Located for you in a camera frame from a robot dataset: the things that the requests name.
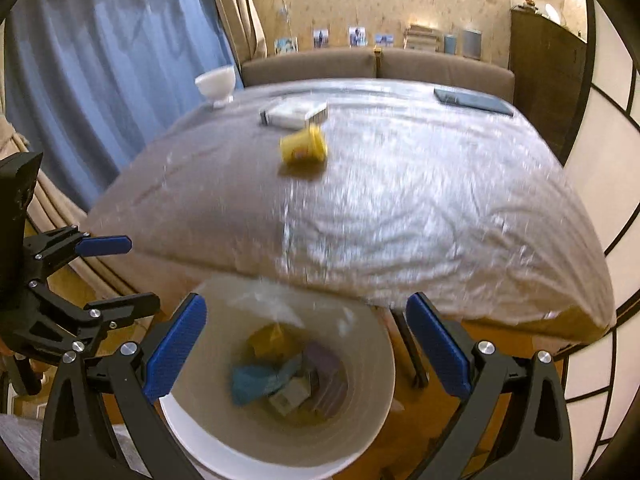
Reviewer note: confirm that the beige curtain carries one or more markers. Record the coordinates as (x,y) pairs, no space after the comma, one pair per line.
(60,210)
(245,10)

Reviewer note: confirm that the white carton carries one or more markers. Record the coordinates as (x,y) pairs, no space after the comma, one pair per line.
(290,395)

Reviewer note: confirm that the white bowl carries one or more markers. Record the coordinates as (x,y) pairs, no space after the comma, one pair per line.
(215,82)

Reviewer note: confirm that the blue curtain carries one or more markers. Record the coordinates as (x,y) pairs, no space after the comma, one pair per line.
(115,70)

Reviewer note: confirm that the white trash bin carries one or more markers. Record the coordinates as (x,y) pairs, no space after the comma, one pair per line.
(357,360)

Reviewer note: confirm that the small blue canister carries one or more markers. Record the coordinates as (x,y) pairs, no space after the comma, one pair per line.
(450,44)

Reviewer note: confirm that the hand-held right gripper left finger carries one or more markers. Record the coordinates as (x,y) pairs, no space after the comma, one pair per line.
(175,347)

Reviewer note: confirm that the blue plastic bag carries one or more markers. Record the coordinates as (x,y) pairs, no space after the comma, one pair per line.
(255,380)

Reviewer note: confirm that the dark table leg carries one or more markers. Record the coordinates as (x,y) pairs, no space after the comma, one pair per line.
(411,347)

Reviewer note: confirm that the black smartphone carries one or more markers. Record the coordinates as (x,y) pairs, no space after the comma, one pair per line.
(472,101)

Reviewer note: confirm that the stack of books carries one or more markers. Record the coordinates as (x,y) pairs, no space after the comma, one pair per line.
(422,37)

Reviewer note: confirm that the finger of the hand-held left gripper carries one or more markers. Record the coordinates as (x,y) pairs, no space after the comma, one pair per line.
(102,245)
(125,305)

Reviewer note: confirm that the dark wooden cabinet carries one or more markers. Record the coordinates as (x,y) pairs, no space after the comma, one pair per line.
(545,80)

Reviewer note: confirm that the large grey canister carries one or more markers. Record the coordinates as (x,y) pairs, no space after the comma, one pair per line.
(471,44)

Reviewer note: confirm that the white plate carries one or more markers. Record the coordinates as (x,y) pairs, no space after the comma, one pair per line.
(551,12)

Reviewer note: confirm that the brown sofa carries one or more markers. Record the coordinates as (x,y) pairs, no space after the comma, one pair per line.
(440,70)

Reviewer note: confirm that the paper screen partition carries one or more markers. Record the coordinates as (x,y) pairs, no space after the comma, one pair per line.
(610,185)

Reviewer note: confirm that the small photo print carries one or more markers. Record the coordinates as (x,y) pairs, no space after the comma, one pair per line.
(357,36)
(384,40)
(286,45)
(320,38)

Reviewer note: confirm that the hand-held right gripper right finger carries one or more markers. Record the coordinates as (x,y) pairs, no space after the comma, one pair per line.
(437,347)

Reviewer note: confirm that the small figurine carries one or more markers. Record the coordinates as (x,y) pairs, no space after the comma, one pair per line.
(528,4)

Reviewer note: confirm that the white box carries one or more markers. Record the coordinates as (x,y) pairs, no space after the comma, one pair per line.
(295,114)

